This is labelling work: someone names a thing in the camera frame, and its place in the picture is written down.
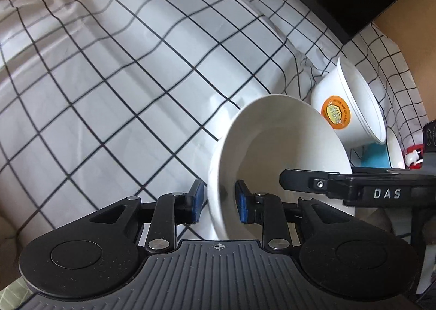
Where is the white plate with blue base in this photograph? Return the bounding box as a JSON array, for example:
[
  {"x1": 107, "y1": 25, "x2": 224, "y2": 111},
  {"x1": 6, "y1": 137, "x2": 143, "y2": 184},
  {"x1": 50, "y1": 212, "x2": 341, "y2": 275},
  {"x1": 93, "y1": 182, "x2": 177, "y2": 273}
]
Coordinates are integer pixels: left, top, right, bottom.
[{"x1": 360, "y1": 126, "x2": 407, "y2": 170}]

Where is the white checked tablecloth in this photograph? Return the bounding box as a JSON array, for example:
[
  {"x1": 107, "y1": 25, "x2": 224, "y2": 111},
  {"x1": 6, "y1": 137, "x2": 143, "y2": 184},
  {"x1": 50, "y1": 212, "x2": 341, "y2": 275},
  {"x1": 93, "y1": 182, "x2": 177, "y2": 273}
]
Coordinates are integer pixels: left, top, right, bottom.
[{"x1": 0, "y1": 0, "x2": 430, "y2": 243}]

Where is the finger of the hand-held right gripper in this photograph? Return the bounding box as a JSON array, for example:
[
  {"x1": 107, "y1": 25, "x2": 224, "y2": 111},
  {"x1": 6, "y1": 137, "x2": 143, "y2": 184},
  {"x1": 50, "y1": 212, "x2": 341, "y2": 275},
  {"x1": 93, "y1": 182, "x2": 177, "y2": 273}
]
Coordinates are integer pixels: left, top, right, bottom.
[
  {"x1": 279, "y1": 168, "x2": 415, "y2": 208},
  {"x1": 351, "y1": 166, "x2": 425, "y2": 176}
]

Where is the white paper cup orange label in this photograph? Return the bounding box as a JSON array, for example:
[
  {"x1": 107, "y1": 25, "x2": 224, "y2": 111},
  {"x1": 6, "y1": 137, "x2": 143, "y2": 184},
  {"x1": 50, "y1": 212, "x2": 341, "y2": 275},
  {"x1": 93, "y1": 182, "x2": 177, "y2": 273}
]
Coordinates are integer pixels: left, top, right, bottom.
[{"x1": 310, "y1": 56, "x2": 387, "y2": 148}]

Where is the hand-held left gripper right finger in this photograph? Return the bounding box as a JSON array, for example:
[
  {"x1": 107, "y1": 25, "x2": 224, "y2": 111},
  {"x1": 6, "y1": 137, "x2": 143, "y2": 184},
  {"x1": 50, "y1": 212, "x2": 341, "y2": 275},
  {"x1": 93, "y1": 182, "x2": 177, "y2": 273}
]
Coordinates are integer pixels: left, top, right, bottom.
[{"x1": 235, "y1": 180, "x2": 355, "y2": 251}]

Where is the plain white bowl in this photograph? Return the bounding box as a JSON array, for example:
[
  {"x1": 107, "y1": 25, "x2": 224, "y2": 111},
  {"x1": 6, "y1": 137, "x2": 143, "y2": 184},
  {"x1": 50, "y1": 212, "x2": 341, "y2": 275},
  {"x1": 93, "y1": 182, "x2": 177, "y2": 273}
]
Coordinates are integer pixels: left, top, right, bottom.
[{"x1": 207, "y1": 94, "x2": 356, "y2": 241}]

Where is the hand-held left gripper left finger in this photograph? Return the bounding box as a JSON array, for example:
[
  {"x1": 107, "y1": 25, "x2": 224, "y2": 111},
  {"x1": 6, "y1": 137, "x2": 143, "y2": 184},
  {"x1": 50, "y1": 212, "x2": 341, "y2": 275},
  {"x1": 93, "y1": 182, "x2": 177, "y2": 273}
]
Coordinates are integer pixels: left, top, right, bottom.
[{"x1": 89, "y1": 179, "x2": 206, "y2": 254}]

